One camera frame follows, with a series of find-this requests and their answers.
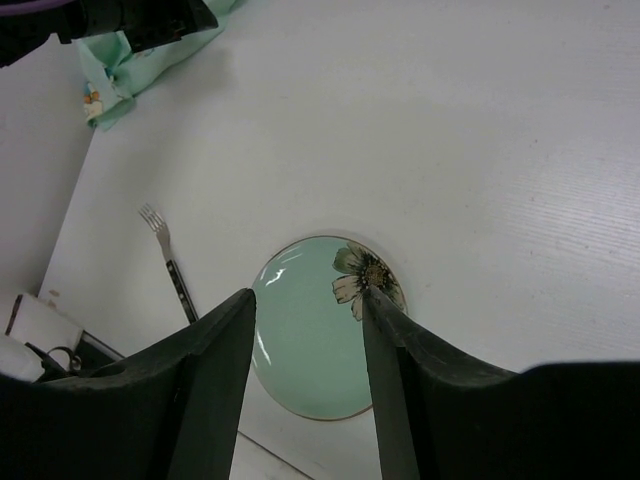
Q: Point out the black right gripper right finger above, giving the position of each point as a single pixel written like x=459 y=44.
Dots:
x=441 y=413

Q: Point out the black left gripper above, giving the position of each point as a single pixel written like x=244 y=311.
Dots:
x=27 y=25

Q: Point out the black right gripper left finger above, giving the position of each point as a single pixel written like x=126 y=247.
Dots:
x=170 y=411

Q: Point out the green cartoon cloth placemat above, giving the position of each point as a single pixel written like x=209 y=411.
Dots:
x=115 y=75

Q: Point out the green floral ceramic plate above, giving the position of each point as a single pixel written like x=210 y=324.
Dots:
x=308 y=349

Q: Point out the fork with black handle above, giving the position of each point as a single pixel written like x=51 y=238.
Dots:
x=161 y=230

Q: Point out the white black robot base clutter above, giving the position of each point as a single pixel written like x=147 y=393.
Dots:
x=38 y=343

